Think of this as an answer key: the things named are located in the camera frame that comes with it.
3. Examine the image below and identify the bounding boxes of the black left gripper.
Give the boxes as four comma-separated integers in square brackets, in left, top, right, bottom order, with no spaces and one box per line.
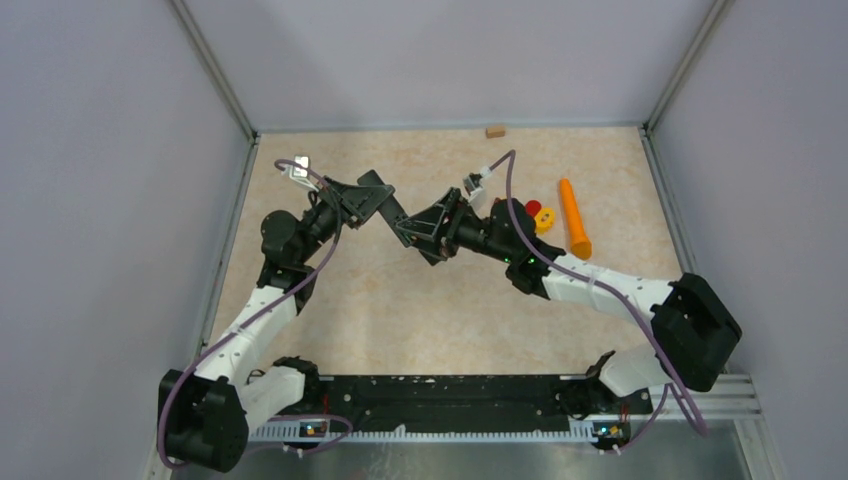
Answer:
[296,175,394,263]

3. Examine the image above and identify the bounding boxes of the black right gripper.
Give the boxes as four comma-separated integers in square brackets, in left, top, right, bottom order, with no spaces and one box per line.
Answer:
[397,187,515,264]

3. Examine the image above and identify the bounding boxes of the black remote control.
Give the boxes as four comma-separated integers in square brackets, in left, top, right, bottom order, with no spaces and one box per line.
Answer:
[357,170,443,266]

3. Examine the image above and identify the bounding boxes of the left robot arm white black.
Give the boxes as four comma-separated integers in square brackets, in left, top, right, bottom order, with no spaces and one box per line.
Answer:
[156,177,395,473]

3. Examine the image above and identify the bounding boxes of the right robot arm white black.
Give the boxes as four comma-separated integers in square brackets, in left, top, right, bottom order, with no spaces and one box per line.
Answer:
[391,188,742,412]

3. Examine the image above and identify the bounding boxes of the red yellow toy piece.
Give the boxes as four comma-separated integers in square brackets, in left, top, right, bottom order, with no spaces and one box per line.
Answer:
[524,200,556,235]

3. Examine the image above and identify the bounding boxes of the small wooden block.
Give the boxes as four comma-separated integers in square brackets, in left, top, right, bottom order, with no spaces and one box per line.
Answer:
[485,125,506,139]

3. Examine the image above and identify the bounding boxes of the orange toy carrot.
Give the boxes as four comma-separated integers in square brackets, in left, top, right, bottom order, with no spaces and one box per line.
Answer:
[558,178,593,260]

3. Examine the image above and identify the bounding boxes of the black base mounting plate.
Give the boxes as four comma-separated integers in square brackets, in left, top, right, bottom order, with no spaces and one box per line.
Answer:
[282,375,653,434]

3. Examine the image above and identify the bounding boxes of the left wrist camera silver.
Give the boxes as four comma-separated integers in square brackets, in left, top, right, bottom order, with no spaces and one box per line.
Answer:
[283,155,322,192]

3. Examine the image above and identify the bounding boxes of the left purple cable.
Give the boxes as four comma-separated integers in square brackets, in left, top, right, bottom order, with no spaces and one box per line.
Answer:
[156,157,344,472]

